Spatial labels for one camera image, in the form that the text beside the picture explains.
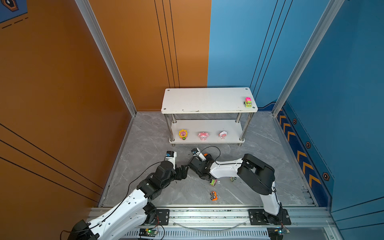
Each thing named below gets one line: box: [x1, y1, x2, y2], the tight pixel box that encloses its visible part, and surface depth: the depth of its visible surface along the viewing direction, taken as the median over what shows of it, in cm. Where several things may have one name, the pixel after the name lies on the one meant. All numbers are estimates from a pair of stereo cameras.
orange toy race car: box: [210, 191, 219, 201], surface depth 80 cm
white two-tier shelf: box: [161, 87, 259, 147], surface depth 85 cm
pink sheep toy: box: [198, 132, 209, 141], surface depth 93 cm
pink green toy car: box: [209, 179, 218, 187], surface depth 84 cm
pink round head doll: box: [218, 130, 228, 140], surface depth 95 cm
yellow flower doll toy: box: [178, 129, 188, 141], surface depth 96 cm
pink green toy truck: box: [245, 97, 252, 108], surface depth 76 cm
